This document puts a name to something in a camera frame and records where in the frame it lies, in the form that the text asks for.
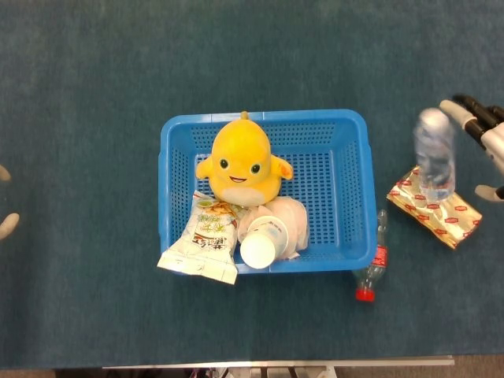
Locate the yellow plush toy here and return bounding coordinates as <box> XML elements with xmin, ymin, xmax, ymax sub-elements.
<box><xmin>195</xmin><ymin>110</ymin><xmax>295</xmax><ymax>208</ymax></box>

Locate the red-capped clear water bottle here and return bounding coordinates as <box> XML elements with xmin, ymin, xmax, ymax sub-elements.
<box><xmin>351</xmin><ymin>209</ymin><xmax>389</xmax><ymax>303</ymax></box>

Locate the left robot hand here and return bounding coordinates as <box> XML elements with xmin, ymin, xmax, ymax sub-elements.
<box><xmin>0</xmin><ymin>164</ymin><xmax>20</xmax><ymax>241</ymax></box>

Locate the white-capped clear water bottle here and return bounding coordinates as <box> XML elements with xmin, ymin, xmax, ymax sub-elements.
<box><xmin>412</xmin><ymin>106</ymin><xmax>458</xmax><ymax>202</ymax></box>

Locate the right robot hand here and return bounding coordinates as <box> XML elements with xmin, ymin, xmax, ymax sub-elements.
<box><xmin>439</xmin><ymin>93</ymin><xmax>504</xmax><ymax>204</ymax></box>

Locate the white table frame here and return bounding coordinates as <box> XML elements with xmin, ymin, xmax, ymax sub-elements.
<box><xmin>102</xmin><ymin>355</ymin><xmax>456</xmax><ymax>378</ymax></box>

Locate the pale pink plastic bag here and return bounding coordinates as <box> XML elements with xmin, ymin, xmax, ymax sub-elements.
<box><xmin>237</xmin><ymin>198</ymin><xmax>310</xmax><ymax>261</ymax></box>

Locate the white paper cup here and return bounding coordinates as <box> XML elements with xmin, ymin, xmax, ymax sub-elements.
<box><xmin>239</xmin><ymin>214</ymin><xmax>290</xmax><ymax>270</ymax></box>

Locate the blue perforated plastic basket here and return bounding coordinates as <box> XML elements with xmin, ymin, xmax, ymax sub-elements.
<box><xmin>157</xmin><ymin>109</ymin><xmax>379</xmax><ymax>276</ymax></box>

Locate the teal table cloth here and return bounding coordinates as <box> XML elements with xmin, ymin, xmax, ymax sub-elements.
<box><xmin>0</xmin><ymin>0</ymin><xmax>504</xmax><ymax>371</ymax></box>

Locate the gold red snack bag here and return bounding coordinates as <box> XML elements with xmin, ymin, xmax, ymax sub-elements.
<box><xmin>386</xmin><ymin>165</ymin><xmax>484</xmax><ymax>250</ymax></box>

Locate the white snack bag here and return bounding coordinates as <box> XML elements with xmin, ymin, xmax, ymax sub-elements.
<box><xmin>156</xmin><ymin>190</ymin><xmax>242</xmax><ymax>285</ymax></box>

